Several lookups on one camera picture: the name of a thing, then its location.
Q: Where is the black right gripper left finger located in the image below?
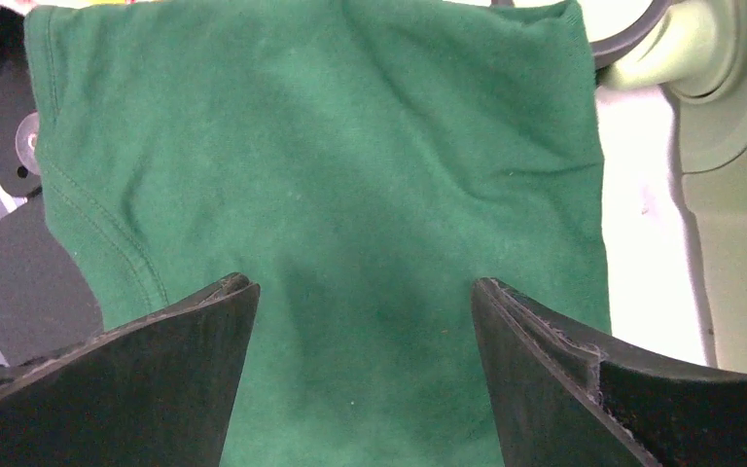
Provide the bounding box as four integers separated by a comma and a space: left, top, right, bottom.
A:
0, 273, 261, 466

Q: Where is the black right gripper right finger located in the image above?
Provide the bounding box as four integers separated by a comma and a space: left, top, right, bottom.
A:
471, 278, 747, 466

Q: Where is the green shirt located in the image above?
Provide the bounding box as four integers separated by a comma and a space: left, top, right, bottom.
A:
24, 1, 611, 466

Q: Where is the green suitcase with blue lining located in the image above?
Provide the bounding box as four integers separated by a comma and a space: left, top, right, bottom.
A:
603, 1, 747, 373

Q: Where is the middle right suitcase wheel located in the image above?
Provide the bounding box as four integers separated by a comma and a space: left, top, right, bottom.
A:
489, 0, 671, 71

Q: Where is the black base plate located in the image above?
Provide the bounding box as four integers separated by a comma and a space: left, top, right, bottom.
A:
0, 1, 103, 365

